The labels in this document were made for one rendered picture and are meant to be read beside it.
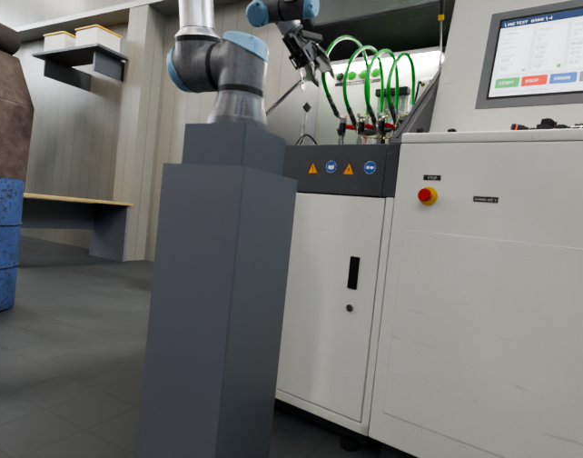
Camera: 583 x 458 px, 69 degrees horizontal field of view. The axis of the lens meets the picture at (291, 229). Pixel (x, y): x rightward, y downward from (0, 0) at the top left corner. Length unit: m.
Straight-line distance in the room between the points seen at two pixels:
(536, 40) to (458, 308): 0.87
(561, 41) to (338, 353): 1.16
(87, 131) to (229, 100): 5.40
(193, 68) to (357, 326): 0.86
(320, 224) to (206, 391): 0.66
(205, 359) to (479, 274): 0.72
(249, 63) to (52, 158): 6.02
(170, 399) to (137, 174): 4.27
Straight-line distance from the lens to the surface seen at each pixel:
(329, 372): 1.44
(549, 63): 1.57
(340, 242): 1.36
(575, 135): 1.22
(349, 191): 1.36
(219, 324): 0.96
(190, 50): 1.16
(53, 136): 7.01
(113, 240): 5.22
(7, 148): 6.31
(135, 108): 5.29
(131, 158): 5.21
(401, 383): 1.33
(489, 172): 1.23
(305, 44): 1.56
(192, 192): 1.00
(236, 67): 1.07
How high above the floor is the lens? 0.71
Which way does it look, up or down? 2 degrees down
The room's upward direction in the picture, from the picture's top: 6 degrees clockwise
